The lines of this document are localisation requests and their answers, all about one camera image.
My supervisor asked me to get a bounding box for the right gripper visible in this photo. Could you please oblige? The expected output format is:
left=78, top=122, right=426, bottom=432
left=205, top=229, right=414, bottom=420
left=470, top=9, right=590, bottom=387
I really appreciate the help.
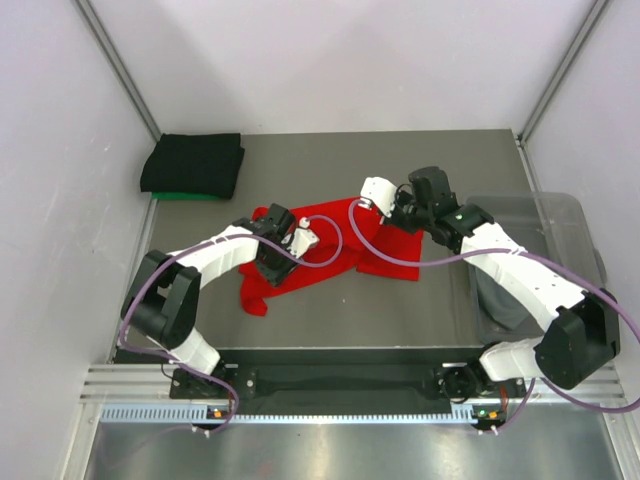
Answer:
left=378, top=188, right=434, bottom=236

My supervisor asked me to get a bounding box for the red t shirt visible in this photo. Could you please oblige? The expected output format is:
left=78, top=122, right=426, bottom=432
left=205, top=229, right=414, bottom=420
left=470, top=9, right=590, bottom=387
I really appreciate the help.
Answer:
left=238, top=198, right=423, bottom=316

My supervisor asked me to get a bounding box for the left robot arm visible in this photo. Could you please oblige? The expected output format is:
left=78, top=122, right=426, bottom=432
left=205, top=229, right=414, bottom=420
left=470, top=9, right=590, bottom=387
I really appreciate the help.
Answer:
left=121, top=204, right=319, bottom=397

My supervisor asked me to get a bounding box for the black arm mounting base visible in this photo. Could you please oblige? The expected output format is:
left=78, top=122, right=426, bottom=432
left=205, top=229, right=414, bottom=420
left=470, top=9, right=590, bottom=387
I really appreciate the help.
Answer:
left=169, top=347, right=529, bottom=416

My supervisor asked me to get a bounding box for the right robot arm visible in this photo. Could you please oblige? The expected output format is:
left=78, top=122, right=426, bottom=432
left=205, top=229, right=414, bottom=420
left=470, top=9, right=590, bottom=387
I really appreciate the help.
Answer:
left=361, top=167, right=620, bottom=396

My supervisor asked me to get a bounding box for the folded black t shirt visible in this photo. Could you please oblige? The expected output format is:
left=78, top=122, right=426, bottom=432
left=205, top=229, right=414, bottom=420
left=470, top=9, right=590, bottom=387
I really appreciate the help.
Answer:
left=139, top=133, right=245, bottom=200

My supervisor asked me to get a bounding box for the folded green t shirt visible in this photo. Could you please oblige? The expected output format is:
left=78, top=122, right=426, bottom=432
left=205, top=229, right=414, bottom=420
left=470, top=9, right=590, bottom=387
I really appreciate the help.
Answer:
left=151, top=192, right=219, bottom=201

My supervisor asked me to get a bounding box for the clear plastic bin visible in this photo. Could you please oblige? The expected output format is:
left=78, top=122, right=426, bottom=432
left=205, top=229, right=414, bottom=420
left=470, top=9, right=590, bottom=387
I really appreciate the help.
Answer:
left=468, top=192, right=607, bottom=344

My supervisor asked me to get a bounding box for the grey t shirt in bin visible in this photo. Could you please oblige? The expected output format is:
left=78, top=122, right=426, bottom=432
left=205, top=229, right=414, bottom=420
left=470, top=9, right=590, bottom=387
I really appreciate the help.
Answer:
left=470, top=267, right=533, bottom=333

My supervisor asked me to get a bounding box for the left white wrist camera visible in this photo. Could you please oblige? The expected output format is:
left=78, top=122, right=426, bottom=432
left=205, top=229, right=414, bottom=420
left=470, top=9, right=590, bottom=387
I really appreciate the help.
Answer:
left=285, top=217, right=320, bottom=259

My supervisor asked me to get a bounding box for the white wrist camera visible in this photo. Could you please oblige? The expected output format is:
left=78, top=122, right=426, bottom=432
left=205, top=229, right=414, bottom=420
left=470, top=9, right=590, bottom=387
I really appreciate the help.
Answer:
left=357, top=177, right=398, bottom=225
left=285, top=217, right=320, bottom=259

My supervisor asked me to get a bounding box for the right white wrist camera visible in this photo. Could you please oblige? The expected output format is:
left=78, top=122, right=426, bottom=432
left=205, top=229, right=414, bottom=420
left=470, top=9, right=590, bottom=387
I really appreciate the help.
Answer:
left=357, top=177, right=398, bottom=225

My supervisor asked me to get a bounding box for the grey slotted cable duct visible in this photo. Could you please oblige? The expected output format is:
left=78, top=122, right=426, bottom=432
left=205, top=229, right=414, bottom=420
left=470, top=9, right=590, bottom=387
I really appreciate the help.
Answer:
left=100, top=404, right=478, bottom=425

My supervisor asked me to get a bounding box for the aluminium frame rail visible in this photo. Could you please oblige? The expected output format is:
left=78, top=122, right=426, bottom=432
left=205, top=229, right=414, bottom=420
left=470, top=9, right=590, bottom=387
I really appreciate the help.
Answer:
left=79, top=362, right=629, bottom=406

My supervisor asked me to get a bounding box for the right corner aluminium post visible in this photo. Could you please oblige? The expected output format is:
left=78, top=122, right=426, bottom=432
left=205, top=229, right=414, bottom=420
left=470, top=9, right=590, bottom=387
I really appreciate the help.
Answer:
left=516, top=0, right=612, bottom=148

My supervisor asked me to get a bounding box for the corner aluminium post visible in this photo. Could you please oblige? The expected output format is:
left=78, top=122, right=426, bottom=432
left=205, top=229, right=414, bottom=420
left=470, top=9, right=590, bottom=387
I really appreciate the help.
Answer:
left=71, top=0, right=162, bottom=141
left=516, top=0, right=612, bottom=148

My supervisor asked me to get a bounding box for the left corner aluminium post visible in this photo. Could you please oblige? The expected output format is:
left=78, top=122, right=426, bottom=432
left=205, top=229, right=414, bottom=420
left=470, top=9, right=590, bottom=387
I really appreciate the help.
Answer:
left=71, top=0, right=162, bottom=141

